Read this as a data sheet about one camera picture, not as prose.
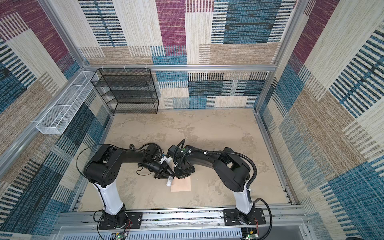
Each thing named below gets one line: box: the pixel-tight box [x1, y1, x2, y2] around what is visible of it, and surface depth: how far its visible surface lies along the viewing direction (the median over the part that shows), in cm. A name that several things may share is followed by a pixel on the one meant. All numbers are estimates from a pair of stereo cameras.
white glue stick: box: [166, 176, 174, 187], surface depth 83 cm
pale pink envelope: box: [170, 175, 191, 192], surface depth 86 cm
